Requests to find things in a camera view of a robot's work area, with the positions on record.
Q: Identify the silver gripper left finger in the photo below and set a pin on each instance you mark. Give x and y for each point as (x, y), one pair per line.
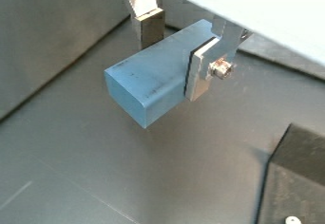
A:
(147, 21)

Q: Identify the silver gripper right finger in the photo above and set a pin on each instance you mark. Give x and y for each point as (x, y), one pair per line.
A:
(211, 59)

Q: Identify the light blue rectangular block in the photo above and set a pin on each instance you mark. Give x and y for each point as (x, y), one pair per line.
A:
(147, 82)

